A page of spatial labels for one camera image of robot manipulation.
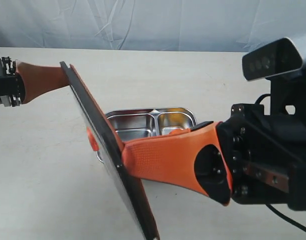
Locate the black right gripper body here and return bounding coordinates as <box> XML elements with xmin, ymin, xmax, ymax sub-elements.
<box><xmin>216</xmin><ymin>103</ymin><xmax>306</xmax><ymax>211</ymax></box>

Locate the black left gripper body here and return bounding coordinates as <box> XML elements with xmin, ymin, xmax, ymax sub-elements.
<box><xmin>0</xmin><ymin>56</ymin><xmax>25</xmax><ymax>107</ymax></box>

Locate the steel lunch box lid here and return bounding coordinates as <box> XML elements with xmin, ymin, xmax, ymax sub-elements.
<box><xmin>60</xmin><ymin>61</ymin><xmax>160</xmax><ymax>240</ymax></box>

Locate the yellow cheese block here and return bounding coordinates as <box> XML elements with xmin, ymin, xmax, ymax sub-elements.
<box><xmin>164</xmin><ymin>112</ymin><xmax>192</xmax><ymax>129</ymax></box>

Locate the steel two-compartment lunch box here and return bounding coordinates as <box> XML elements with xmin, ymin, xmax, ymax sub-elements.
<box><xmin>96</xmin><ymin>106</ymin><xmax>198</xmax><ymax>164</ymax></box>

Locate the white backdrop cloth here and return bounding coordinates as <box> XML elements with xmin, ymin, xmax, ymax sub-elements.
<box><xmin>0</xmin><ymin>0</ymin><xmax>306</xmax><ymax>52</ymax></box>

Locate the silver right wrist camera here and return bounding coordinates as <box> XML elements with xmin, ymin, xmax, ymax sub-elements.
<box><xmin>241</xmin><ymin>34</ymin><xmax>306</xmax><ymax>81</ymax></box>

